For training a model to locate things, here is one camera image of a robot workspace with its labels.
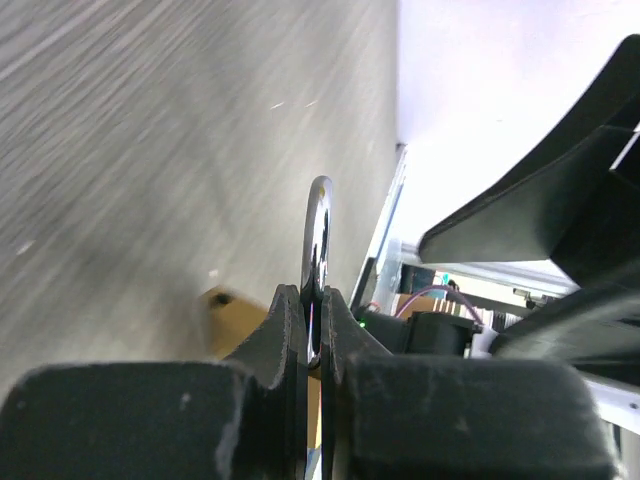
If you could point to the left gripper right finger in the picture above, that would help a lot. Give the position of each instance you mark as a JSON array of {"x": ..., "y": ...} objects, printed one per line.
[{"x": 391, "y": 416}]

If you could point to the large brass padlock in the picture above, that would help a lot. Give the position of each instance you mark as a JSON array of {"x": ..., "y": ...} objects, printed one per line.
[{"x": 278, "y": 356}]

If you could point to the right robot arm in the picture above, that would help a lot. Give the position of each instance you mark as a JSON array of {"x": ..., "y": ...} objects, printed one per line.
[{"x": 439, "y": 330}]

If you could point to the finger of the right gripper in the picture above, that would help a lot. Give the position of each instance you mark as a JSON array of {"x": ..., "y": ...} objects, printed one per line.
[{"x": 573, "y": 199}]

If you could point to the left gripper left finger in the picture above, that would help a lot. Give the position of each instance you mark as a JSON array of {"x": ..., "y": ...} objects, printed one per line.
[{"x": 141, "y": 420}]

